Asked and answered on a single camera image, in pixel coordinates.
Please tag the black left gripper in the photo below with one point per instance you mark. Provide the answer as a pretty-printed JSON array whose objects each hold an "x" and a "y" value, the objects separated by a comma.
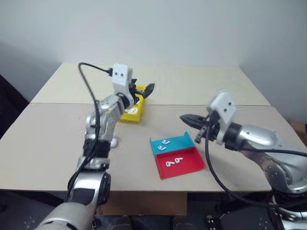
[{"x": 133, "y": 91}]

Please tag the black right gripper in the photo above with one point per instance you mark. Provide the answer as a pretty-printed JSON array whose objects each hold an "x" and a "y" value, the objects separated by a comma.
[{"x": 211, "y": 129}]

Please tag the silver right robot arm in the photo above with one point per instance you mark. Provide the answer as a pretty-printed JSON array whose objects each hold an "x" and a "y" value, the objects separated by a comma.
[{"x": 259, "y": 136}]

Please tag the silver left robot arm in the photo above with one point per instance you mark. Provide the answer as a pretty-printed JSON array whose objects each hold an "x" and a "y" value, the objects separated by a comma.
[{"x": 105, "y": 115}]

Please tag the white earbud cases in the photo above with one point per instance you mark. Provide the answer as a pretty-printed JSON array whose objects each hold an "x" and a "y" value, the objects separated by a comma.
[{"x": 132, "y": 111}]

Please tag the yellow plastic tray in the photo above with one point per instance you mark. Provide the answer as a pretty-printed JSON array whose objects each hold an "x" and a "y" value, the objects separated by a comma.
[{"x": 130, "y": 118}]

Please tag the brown cardboard box under table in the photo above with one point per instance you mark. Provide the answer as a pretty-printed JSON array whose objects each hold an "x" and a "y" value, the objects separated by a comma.
[{"x": 144, "y": 203}]

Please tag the blue shallow tray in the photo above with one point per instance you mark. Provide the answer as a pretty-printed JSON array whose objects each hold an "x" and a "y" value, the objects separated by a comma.
[{"x": 182, "y": 142}]

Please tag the red shallow tray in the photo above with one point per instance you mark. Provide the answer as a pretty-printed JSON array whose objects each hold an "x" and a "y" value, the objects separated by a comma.
[{"x": 192, "y": 164}]

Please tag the white earbud on table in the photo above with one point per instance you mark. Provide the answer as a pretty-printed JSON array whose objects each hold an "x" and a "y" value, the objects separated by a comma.
[{"x": 115, "y": 143}]

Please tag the dark rounded shape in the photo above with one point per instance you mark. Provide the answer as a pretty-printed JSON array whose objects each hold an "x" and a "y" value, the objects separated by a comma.
[{"x": 124, "y": 222}]

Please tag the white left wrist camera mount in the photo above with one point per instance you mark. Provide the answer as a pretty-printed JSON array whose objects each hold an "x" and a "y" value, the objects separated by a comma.
[{"x": 121, "y": 76}]

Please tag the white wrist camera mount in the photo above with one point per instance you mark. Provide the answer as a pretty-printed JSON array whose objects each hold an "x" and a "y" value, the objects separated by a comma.
[
  {"x": 121, "y": 76},
  {"x": 224, "y": 110}
]

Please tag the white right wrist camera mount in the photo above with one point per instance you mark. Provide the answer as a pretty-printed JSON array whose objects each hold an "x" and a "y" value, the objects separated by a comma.
[{"x": 224, "y": 110}]

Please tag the black table frame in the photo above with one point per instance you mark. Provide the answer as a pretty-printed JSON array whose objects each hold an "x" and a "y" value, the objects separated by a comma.
[{"x": 24, "y": 199}]

